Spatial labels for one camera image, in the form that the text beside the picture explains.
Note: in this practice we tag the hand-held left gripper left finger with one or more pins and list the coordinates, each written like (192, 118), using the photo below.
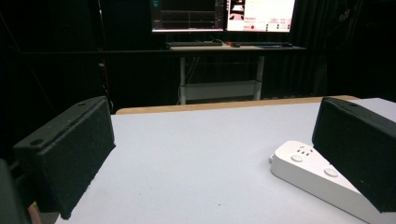
(67, 155)

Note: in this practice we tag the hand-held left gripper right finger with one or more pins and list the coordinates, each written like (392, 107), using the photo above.
(355, 146)

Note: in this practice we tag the white power strip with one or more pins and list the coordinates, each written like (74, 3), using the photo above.
(314, 174)

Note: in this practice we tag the desk with white legs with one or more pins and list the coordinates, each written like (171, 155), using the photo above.
(219, 71)

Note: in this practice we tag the black computer mouse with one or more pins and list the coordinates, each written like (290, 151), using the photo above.
(235, 44)

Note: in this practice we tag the bright-screen monitor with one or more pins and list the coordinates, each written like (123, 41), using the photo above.
(260, 15)

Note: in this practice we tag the black keyboard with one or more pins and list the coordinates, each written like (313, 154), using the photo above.
(193, 44)

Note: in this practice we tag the dark-screen monitor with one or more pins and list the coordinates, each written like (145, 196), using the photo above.
(187, 15)

